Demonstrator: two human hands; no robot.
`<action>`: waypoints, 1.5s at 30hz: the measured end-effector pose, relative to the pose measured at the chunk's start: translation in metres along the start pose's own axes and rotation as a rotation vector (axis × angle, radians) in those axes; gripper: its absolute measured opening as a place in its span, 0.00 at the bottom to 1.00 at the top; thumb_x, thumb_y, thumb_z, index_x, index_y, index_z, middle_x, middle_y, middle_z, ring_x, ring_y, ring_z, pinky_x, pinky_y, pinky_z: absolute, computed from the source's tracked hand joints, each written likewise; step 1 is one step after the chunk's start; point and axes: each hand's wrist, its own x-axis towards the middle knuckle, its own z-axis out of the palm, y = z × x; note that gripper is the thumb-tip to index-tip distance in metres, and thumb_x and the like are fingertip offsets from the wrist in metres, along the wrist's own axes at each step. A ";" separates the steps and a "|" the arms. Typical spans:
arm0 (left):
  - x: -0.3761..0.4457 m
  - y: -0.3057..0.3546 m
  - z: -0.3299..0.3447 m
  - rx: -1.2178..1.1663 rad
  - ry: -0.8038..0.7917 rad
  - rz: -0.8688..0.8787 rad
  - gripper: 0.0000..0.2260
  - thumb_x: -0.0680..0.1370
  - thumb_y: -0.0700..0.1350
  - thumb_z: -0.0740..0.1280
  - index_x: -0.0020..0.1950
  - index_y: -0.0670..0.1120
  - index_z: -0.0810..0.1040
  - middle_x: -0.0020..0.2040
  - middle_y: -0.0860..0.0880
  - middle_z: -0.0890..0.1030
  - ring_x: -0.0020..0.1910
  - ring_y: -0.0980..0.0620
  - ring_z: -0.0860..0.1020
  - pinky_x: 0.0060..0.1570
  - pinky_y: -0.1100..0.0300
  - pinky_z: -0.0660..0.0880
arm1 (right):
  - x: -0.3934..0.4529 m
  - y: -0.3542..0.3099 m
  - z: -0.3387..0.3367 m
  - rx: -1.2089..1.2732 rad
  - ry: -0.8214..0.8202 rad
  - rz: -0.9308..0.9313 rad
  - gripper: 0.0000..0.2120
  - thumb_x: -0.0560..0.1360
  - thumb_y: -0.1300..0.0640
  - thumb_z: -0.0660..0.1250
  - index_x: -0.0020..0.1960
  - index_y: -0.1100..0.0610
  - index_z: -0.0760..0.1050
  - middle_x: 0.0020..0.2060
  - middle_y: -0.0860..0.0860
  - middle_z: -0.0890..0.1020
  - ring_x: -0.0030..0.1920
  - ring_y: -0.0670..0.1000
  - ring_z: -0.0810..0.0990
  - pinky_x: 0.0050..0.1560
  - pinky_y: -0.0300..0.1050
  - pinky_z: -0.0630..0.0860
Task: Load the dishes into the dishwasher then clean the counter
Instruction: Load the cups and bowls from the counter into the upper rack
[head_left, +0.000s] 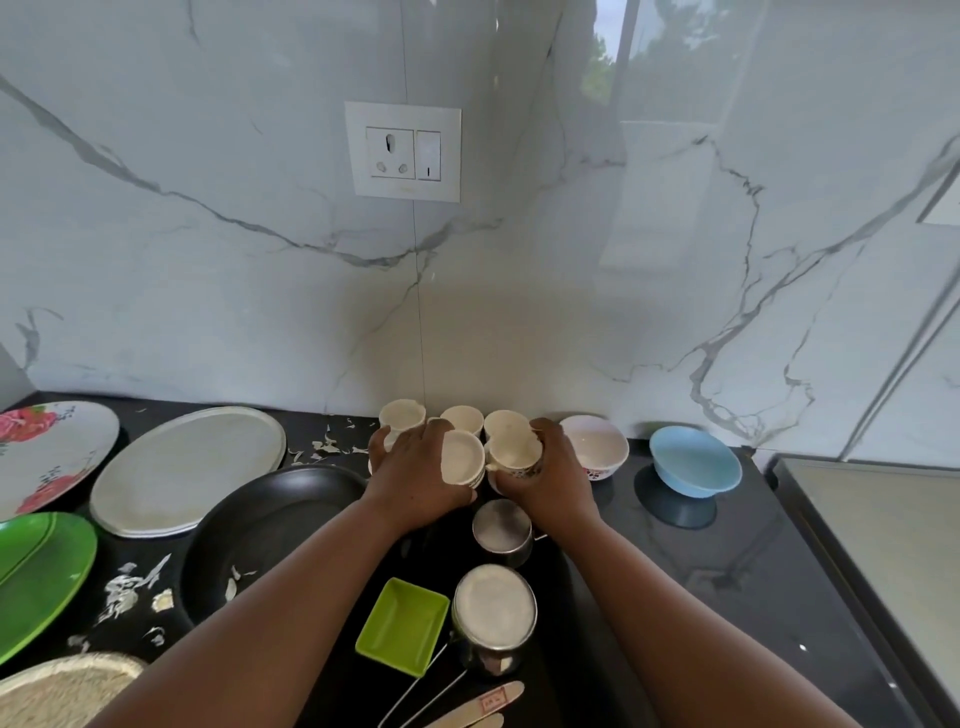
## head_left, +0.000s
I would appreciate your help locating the white pink flower plate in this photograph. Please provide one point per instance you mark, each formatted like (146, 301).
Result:
(67, 450)

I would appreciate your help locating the person's right forearm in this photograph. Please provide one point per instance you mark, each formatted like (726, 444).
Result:
(675, 645)

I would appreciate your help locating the person's left hand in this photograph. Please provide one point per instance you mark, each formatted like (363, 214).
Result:
(409, 480)

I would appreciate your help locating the black frying pan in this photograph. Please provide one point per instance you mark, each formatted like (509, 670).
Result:
(255, 525)

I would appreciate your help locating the cluster of small teacups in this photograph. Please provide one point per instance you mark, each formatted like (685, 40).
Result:
(401, 414)

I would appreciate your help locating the person's right hand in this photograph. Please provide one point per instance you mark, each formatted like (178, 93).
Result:
(555, 495)

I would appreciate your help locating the white floral teacup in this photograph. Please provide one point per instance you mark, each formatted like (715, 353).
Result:
(463, 457)
(514, 450)

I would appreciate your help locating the white socket with switch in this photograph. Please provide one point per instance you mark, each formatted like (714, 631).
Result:
(401, 150)

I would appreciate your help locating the white floral bowl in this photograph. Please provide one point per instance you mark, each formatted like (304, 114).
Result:
(600, 446)

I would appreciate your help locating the light blue bowl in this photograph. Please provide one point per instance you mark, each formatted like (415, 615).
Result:
(694, 457)

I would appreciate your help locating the small steel cup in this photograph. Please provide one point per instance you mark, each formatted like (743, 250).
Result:
(501, 529)

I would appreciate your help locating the green rectangular dish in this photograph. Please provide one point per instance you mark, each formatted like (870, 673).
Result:
(401, 626)

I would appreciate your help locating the plain pale wooden stick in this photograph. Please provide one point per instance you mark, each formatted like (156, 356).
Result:
(484, 721)

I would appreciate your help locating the plain beige small plate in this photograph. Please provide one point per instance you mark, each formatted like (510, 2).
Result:
(180, 472)

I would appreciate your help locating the green plate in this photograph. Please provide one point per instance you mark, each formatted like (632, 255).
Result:
(37, 577)

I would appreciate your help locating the white wall socket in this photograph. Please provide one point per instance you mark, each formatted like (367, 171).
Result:
(945, 199)

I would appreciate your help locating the person's left forearm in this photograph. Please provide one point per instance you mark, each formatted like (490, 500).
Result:
(262, 652)

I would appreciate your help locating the black countertop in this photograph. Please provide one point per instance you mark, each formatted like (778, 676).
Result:
(712, 585)

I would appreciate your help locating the silver dishwasher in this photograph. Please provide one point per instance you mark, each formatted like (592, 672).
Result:
(885, 540)

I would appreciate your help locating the beige speckled round plate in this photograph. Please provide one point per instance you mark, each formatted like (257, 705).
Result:
(60, 697)

